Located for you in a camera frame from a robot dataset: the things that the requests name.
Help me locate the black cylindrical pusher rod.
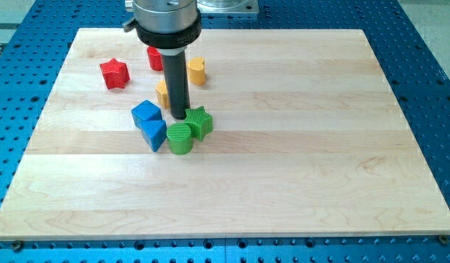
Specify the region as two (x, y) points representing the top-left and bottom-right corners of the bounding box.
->
(159, 47), (190, 120)

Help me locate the blue cube block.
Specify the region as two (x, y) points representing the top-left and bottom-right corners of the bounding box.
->
(131, 100), (163, 128)

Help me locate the blue triangle block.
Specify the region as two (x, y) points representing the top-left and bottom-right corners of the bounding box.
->
(140, 120), (167, 152)

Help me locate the red block behind rod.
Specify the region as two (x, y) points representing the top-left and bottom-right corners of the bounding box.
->
(146, 46), (163, 72)

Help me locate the yellow heart block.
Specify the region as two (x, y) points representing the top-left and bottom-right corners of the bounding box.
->
(187, 57), (206, 85)

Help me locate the yellow block beside rod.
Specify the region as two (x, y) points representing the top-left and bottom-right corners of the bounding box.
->
(156, 80), (170, 109)

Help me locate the red star block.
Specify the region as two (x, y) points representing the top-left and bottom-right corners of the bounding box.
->
(99, 58), (130, 89)

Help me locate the green star block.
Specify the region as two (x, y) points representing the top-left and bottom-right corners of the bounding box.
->
(184, 106), (213, 141)

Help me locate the green cylinder block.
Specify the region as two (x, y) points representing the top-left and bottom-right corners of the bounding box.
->
(167, 123), (193, 155)

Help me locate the blue perforated metal table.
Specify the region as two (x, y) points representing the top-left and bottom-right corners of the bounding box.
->
(0, 1), (450, 262)

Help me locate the light wooden board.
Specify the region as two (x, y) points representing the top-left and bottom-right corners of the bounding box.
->
(0, 28), (450, 241)

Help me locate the left board clamp screw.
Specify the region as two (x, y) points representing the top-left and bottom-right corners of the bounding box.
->
(9, 240), (24, 252)

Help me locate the board clamp screw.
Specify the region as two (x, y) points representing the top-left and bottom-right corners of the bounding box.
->
(9, 240), (24, 252)
(437, 235), (450, 245)

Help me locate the right board clamp screw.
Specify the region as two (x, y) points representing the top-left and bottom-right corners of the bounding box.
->
(437, 235), (450, 245)

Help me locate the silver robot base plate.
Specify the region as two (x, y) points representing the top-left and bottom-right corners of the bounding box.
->
(125, 0), (259, 16)

